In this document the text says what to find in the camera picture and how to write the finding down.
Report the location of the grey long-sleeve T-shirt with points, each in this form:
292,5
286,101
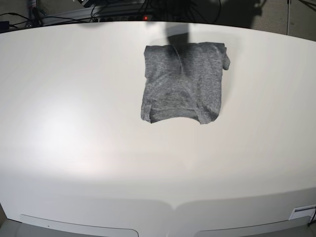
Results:
184,81

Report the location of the black power strip red light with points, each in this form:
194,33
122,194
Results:
146,17

